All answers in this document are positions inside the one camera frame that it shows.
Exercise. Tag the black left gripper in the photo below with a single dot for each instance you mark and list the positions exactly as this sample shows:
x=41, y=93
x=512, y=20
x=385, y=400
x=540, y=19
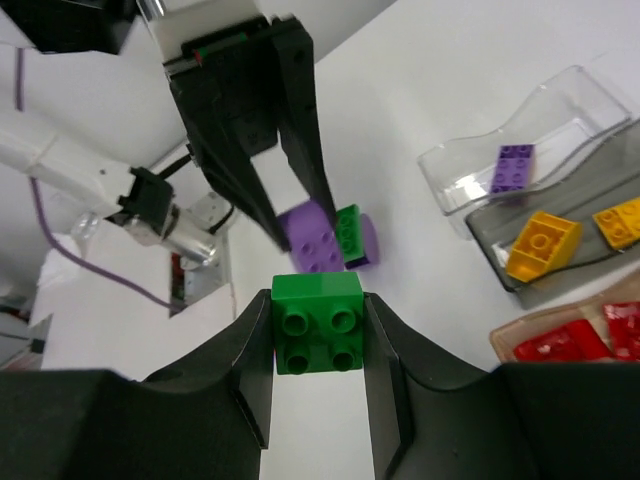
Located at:
x=223, y=85

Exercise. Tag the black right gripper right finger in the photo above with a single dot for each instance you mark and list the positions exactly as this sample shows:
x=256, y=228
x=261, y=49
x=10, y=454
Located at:
x=435, y=416

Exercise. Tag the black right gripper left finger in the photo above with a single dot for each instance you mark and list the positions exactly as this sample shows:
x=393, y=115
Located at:
x=204, y=416

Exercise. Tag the purple curved lego piece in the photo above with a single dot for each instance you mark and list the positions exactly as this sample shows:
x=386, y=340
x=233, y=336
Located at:
x=314, y=247

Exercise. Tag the yellow butterfly lego piece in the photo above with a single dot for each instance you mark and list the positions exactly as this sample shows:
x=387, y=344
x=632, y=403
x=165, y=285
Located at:
x=546, y=243

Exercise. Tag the purple lego brick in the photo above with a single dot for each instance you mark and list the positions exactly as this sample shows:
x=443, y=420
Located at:
x=513, y=168

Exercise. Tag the yellow lego brick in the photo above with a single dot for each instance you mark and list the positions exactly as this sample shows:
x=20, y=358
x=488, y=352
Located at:
x=619, y=225

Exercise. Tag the red lego brick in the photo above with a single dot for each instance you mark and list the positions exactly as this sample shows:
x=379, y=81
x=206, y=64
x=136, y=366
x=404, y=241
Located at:
x=557, y=345

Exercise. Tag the red flower lego piece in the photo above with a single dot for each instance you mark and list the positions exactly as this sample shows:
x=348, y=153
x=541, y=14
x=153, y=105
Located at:
x=622, y=320

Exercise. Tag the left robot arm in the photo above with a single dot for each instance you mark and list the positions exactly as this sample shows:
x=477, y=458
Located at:
x=107, y=187

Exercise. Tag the tan plastic container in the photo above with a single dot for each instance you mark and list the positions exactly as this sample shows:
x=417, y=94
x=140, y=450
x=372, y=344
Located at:
x=603, y=327

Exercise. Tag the smoke grey plastic container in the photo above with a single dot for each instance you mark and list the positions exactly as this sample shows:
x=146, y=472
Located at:
x=607, y=177

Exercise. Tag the clear plastic container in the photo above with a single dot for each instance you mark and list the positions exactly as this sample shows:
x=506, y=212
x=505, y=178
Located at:
x=560, y=117

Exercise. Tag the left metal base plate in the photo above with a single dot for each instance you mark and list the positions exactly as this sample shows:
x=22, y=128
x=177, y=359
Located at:
x=198, y=241

